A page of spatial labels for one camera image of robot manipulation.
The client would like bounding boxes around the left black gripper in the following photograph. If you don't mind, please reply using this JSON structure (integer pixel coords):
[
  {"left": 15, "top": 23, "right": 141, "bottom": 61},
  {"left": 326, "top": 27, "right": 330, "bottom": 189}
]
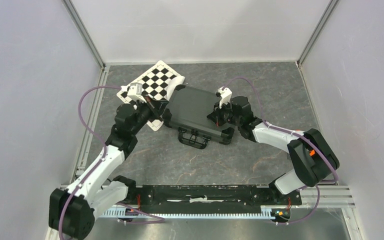
[{"left": 130, "top": 94, "right": 169, "bottom": 136}]

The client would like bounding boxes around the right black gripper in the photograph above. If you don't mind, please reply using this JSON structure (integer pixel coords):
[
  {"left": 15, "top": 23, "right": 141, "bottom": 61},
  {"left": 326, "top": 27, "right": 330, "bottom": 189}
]
[{"left": 207, "top": 100, "right": 241, "bottom": 128}]

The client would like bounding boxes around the black poker set case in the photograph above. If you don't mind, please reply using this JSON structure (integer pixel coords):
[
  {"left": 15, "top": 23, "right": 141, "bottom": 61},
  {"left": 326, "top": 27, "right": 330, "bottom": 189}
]
[{"left": 162, "top": 84, "right": 235, "bottom": 150}]

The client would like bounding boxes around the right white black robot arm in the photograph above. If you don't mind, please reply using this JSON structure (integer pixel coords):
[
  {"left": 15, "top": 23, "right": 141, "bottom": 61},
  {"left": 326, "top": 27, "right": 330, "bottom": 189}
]
[{"left": 207, "top": 96, "right": 340, "bottom": 204}]

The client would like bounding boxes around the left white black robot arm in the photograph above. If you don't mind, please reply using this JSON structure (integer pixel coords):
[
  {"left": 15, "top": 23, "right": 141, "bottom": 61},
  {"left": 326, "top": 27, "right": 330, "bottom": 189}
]
[{"left": 48, "top": 97, "right": 169, "bottom": 240}]

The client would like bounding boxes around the black white checkerboard mat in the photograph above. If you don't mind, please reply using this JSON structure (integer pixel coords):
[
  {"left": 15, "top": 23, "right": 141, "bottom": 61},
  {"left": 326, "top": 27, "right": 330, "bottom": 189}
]
[{"left": 116, "top": 59, "right": 186, "bottom": 132}]

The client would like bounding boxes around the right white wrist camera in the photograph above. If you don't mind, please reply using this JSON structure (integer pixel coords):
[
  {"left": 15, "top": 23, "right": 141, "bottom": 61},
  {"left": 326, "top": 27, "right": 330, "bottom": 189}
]
[{"left": 216, "top": 86, "right": 233, "bottom": 109}]

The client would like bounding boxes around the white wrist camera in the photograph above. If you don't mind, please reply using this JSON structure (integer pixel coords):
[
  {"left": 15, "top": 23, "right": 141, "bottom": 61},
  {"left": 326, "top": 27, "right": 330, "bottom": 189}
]
[
  {"left": 216, "top": 86, "right": 233, "bottom": 109},
  {"left": 120, "top": 82, "right": 146, "bottom": 103}
]

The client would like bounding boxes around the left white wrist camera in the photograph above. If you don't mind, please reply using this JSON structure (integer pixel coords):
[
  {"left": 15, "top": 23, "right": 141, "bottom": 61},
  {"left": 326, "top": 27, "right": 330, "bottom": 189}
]
[{"left": 120, "top": 82, "right": 146, "bottom": 103}]

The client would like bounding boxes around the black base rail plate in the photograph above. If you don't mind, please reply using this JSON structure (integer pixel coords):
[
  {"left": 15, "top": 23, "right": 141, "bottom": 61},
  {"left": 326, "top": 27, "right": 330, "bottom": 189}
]
[{"left": 122, "top": 184, "right": 303, "bottom": 214}]

